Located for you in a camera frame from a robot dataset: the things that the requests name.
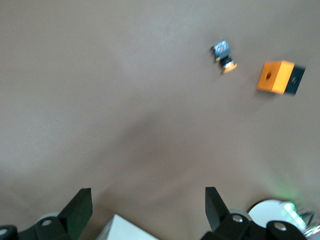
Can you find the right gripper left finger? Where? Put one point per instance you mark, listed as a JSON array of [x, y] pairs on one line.
[[75, 212]]

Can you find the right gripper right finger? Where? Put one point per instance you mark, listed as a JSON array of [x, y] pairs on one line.
[[220, 216]]

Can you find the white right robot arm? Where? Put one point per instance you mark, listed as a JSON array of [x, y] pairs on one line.
[[262, 212]]

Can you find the white drawer cabinet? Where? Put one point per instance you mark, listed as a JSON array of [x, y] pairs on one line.
[[125, 230]]

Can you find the orange and black button box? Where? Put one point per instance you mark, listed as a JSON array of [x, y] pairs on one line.
[[273, 77]]

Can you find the yellow mushroom push button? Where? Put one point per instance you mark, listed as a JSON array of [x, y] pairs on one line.
[[223, 56]]

